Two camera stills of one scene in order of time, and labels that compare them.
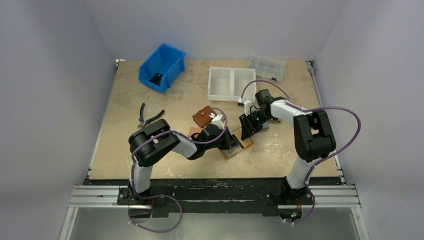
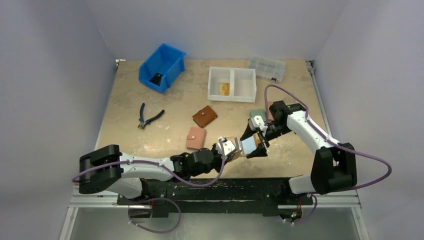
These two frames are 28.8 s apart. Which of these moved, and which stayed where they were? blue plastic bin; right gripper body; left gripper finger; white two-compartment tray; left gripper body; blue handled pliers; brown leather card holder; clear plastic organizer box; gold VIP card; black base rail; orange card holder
Moved: orange card holder; gold VIP card; right gripper body; left gripper finger; left gripper body
Stayed: blue plastic bin; clear plastic organizer box; black base rail; brown leather card holder; white two-compartment tray; blue handled pliers
